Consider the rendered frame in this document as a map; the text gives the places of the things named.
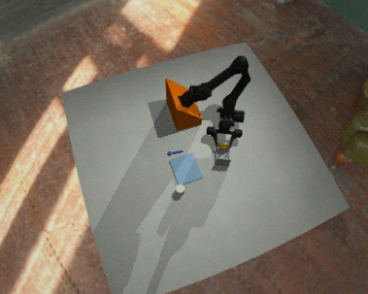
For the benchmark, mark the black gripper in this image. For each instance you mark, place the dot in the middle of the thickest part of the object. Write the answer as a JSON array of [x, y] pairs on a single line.
[[237, 133]]

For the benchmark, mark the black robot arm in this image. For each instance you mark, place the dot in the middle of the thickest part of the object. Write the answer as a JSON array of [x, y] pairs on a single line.
[[203, 91]]

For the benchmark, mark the light blue flat mat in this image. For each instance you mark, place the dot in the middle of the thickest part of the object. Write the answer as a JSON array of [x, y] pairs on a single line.
[[186, 169]]

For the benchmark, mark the grey dish rack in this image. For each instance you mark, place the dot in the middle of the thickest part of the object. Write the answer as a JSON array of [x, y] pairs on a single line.
[[222, 157]]

